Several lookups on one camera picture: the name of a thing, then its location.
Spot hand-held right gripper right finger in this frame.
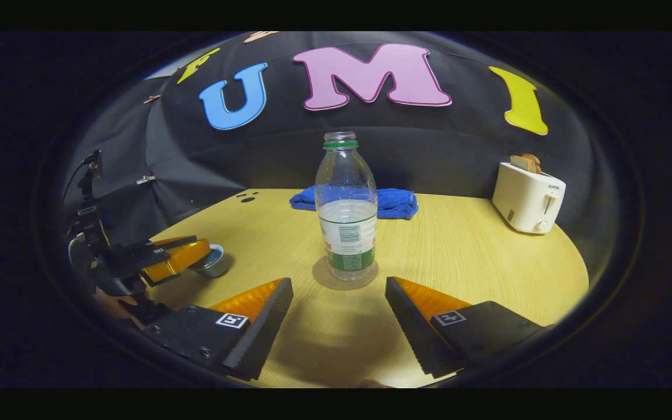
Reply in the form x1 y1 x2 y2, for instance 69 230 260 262
385 276 555 379

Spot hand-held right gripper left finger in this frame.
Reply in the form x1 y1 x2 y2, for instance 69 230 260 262
138 277 294 381

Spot white teacup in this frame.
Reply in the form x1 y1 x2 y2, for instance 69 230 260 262
189 244 226 279

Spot round brown coaster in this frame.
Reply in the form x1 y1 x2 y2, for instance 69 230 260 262
311 255 380 291

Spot clear plastic water bottle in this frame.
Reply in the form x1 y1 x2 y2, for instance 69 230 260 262
314 131 379 282

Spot blue folded towel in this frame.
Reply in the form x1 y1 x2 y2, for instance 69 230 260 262
289 187 419 221

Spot white toaster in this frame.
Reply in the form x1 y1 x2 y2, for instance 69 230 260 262
492 162 567 235

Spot black backdrop cloth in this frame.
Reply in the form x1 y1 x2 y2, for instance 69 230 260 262
62 32 611 269

